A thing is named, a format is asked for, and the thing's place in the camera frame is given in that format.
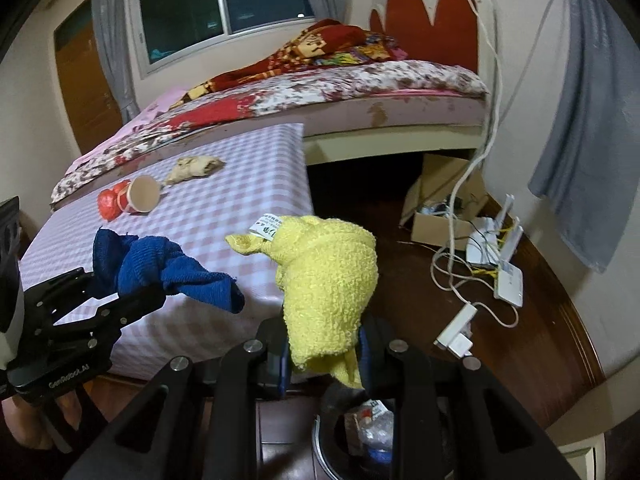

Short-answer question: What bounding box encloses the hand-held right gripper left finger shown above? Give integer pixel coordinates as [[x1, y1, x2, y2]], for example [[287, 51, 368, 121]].
[[62, 317, 291, 480]]

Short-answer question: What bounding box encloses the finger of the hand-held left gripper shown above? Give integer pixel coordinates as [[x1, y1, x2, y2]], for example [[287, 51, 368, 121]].
[[22, 266, 101, 318], [45, 287, 167, 361]]

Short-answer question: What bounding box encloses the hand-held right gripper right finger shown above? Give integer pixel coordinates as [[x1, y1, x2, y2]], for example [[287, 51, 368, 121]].
[[357, 315, 583, 480]]

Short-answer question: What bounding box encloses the small red white box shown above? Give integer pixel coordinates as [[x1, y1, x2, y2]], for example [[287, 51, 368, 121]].
[[357, 400, 393, 418]]

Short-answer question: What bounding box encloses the dark blue towel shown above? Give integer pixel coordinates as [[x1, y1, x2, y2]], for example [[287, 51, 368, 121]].
[[92, 227, 246, 315]]

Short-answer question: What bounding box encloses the black trash bin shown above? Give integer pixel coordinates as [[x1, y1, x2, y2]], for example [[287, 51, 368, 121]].
[[311, 385, 401, 480]]

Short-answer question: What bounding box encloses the yellow towel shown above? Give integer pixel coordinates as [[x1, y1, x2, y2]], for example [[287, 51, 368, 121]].
[[225, 214, 379, 390]]

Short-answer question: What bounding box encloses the red plastic bag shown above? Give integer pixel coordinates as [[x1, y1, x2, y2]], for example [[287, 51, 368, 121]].
[[97, 185, 128, 221]]

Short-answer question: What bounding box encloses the red paper cup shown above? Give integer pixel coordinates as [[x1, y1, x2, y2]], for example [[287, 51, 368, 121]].
[[116, 175, 162, 215]]

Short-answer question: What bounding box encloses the beige cloth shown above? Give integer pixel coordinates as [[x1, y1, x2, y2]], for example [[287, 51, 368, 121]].
[[164, 156, 227, 187]]

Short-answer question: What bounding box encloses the person's left hand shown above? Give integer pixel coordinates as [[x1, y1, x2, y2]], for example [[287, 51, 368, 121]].
[[0, 389, 87, 451]]

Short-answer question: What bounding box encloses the white power strip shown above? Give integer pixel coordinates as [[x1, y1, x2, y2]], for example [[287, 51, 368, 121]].
[[433, 302, 477, 359]]

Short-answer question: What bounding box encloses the checkered cloth covered table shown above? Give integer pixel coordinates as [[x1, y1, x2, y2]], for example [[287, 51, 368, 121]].
[[17, 122, 316, 386]]

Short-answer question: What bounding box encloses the cardboard box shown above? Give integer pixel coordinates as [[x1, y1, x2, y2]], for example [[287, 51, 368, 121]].
[[400, 152, 491, 245]]

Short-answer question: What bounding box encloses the white flat modem box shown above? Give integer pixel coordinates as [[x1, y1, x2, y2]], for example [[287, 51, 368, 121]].
[[494, 264, 524, 307]]

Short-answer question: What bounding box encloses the pink cloth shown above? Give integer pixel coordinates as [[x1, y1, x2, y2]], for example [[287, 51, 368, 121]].
[[72, 85, 188, 171]]

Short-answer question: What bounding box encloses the wooden door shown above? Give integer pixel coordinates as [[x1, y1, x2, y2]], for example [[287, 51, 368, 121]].
[[52, 0, 123, 158]]

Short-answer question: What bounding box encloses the cream bedside cabinet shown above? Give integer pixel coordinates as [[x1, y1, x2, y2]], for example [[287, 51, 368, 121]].
[[545, 425, 616, 480]]

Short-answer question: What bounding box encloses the pink mattress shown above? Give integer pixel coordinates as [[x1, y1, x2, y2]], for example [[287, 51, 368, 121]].
[[50, 92, 488, 211]]

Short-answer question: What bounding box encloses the floral bed sheet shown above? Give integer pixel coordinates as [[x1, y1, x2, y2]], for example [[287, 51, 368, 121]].
[[50, 59, 491, 206]]

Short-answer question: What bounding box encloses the white framed window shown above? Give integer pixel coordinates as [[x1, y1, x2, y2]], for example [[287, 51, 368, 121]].
[[125, 0, 326, 78]]

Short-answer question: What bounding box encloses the red printed blanket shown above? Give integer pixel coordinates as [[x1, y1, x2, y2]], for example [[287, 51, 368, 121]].
[[185, 19, 371, 101]]

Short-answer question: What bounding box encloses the colourful printed pillow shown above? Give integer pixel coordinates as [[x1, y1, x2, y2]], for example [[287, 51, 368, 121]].
[[330, 30, 408, 66]]

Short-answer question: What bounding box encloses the tied grey curtain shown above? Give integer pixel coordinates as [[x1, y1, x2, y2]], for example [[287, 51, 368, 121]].
[[527, 0, 640, 275]]

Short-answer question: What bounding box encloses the cream bed red headboard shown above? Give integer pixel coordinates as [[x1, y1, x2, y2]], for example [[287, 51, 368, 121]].
[[50, 0, 498, 206]]

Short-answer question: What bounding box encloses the white cable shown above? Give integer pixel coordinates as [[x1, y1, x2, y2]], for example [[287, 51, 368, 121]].
[[431, 0, 521, 331]]

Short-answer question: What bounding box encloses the thin yellow cable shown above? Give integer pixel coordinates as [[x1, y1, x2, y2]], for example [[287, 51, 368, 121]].
[[470, 217, 521, 276]]

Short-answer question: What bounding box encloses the thin dark cable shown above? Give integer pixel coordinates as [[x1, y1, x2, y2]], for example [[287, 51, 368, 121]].
[[467, 0, 573, 176]]

